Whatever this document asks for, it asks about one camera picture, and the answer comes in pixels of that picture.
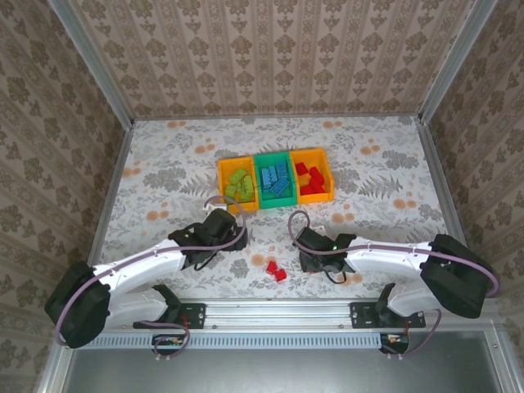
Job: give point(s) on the orange plastic storage bin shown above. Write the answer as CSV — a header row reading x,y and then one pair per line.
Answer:
x,y
241,206
315,197

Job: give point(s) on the long green lego brick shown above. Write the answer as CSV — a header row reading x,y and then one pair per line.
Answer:
x,y
246,196
246,184

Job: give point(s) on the small green lego brick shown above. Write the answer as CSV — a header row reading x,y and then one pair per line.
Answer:
x,y
237,176

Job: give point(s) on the green plastic storage bin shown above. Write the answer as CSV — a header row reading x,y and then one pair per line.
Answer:
x,y
278,201

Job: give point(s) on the short red lego brick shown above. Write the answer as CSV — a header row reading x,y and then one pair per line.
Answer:
x,y
308,189

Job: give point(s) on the long red lego brick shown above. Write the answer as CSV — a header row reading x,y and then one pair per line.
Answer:
x,y
316,174
320,186
302,168

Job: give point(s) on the long blue lego brick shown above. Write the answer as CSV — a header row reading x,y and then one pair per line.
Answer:
x,y
281,187
270,174
282,170

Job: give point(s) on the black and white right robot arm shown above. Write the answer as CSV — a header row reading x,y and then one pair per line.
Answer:
x,y
385,258

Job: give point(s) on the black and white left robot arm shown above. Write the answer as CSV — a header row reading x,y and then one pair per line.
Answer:
x,y
139,266

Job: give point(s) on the small red lego brick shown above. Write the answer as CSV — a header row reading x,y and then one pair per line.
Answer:
x,y
281,275
272,267

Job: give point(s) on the black power connector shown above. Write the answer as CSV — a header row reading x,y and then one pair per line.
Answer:
x,y
395,341
168,340

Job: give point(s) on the grey metal panel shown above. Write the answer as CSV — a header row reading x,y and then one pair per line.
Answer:
x,y
278,372

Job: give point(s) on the floral patterned table mat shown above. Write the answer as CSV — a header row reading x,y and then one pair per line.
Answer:
x,y
368,143

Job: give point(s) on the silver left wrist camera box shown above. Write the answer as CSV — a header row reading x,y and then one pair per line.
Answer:
x,y
217,209

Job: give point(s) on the aluminium frame beam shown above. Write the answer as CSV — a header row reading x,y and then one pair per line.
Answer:
x,y
278,313

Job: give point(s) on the aluminium side rail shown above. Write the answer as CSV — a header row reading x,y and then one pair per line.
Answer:
x,y
444,184
114,184

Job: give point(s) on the thin aluminium rail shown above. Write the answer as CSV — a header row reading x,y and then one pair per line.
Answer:
x,y
278,117

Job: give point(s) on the aluminium frame post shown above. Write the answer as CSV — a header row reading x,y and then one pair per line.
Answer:
x,y
93,61
455,61

